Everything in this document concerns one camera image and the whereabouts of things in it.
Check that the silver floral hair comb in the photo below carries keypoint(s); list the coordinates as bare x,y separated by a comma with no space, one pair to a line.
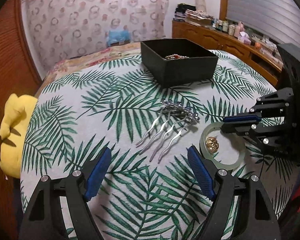
173,118

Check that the blue plush toy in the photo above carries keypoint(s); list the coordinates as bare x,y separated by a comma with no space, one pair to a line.
120,37

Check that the bottles on sideboard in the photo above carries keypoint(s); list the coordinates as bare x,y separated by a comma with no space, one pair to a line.
231,28

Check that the stack of folded clothes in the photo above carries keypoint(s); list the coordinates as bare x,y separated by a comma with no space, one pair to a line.
188,13

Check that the yellow plush toy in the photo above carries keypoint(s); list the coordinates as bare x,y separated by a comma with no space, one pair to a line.
17,113

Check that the pale green jade bangle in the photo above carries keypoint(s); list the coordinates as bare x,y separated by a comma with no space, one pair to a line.
231,152

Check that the pink tissue box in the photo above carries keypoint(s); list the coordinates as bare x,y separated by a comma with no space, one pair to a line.
244,38

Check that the grey window blind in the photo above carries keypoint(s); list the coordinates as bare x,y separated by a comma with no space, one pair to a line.
278,19

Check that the wooden sideboard cabinet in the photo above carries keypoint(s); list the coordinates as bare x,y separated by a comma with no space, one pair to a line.
216,40

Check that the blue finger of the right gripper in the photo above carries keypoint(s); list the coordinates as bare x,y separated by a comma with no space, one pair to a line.
242,128
243,117

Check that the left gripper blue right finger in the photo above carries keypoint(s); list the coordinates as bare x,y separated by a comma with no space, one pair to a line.
255,217

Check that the small gold brooch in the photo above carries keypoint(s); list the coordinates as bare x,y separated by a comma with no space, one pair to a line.
212,144

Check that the black open jewelry box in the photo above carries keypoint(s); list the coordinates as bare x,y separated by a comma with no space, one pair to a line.
177,61

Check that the circle patterned curtain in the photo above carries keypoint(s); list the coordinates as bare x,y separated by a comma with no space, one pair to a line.
62,29

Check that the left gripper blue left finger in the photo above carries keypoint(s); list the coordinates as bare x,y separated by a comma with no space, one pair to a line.
43,218

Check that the floral quilt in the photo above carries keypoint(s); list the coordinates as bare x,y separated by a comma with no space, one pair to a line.
69,66

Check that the brown louvered wardrobe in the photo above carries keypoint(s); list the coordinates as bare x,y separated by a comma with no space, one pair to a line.
17,75

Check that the palm leaf print bedspread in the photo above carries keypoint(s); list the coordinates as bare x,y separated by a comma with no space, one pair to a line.
149,191

